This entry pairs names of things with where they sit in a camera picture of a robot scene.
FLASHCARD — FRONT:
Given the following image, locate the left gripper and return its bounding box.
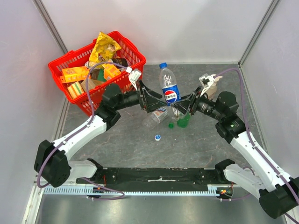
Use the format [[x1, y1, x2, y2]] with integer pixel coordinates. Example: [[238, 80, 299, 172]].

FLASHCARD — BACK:
[[114, 79, 167, 113]]

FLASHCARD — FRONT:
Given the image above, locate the clear Pocari Sweat bottle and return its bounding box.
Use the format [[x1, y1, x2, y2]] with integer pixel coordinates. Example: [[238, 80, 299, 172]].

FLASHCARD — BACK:
[[142, 107, 169, 129]]

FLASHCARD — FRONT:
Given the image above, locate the green plastic bottle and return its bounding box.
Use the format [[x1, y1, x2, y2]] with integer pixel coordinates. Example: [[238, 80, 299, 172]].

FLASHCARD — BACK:
[[177, 114, 190, 128]]

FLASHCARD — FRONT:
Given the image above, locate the blue cap drink bottle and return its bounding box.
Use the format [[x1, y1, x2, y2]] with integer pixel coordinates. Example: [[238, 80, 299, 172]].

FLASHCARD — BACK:
[[159, 62, 182, 122]]

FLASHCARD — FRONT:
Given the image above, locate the green bottle cap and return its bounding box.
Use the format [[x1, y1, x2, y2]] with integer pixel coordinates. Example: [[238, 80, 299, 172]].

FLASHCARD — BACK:
[[168, 123, 174, 129]]

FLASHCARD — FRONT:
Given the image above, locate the white blue bottle cap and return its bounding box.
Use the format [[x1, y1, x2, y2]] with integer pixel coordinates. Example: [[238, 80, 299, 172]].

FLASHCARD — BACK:
[[155, 134, 161, 141]]

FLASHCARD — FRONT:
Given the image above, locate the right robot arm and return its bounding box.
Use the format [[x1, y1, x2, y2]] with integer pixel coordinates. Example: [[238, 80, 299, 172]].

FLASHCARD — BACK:
[[171, 91, 299, 219]]

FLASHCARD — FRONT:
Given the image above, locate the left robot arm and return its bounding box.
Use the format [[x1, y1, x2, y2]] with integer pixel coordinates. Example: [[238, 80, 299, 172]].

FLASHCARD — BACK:
[[34, 81, 167, 188]]

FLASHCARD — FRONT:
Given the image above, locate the beige pump dispenser bottle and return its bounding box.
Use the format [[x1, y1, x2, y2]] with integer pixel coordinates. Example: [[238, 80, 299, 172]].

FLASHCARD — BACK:
[[206, 76, 223, 100]]

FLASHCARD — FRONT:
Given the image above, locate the dark round can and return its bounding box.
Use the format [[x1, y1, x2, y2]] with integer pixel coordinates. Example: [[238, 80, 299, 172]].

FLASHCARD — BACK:
[[109, 57, 128, 67]]

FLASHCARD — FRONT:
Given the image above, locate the orange snack box right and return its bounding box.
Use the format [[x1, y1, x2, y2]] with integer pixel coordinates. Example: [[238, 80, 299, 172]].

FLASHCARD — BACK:
[[102, 61, 121, 81]]

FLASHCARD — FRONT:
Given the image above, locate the orange snack box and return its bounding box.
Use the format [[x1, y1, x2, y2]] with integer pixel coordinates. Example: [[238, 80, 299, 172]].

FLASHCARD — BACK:
[[60, 66, 89, 83], [102, 61, 121, 81]]

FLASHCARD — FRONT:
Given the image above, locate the brown wooden block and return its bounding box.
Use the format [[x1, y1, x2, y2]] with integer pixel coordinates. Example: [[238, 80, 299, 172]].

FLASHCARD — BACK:
[[80, 79, 105, 92]]

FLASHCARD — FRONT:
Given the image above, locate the yellow snack bag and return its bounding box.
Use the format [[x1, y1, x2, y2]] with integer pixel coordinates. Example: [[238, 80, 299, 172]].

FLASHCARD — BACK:
[[88, 32, 121, 68]]

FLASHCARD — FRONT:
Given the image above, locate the striped sponge block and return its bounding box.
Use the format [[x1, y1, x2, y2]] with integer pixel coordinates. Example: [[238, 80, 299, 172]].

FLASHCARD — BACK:
[[67, 81, 85, 99]]

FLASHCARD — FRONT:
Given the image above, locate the orange snack box left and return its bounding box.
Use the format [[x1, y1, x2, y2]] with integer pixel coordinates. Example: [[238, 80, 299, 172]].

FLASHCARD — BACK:
[[60, 66, 89, 83]]

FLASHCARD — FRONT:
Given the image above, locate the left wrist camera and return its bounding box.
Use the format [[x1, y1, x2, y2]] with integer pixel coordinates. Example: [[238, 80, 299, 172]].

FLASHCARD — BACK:
[[126, 67, 142, 90]]

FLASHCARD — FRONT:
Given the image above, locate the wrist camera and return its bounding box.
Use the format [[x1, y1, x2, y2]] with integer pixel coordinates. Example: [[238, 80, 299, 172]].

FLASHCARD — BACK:
[[126, 67, 142, 90], [199, 74, 216, 96]]

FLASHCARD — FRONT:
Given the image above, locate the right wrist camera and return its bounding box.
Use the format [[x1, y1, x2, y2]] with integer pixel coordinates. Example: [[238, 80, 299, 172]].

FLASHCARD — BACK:
[[199, 74, 216, 96]]

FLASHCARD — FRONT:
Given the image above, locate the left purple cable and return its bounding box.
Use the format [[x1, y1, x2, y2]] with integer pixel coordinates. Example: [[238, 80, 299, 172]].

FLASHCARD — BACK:
[[36, 62, 131, 201]]

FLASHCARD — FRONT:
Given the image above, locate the purple cable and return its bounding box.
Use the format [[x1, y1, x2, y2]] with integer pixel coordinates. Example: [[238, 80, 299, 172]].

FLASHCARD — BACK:
[[214, 67, 299, 224], [36, 62, 131, 201]]

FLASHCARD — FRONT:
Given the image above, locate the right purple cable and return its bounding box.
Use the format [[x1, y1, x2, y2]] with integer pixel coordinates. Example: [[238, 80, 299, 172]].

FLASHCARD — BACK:
[[214, 67, 299, 224]]

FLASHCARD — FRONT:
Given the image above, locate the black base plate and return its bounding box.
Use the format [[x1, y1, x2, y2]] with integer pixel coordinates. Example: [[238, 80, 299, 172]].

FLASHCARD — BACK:
[[89, 168, 230, 192]]

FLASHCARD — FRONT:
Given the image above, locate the white cable duct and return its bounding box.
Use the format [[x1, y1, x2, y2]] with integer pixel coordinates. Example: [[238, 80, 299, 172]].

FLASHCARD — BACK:
[[43, 185, 221, 196]]

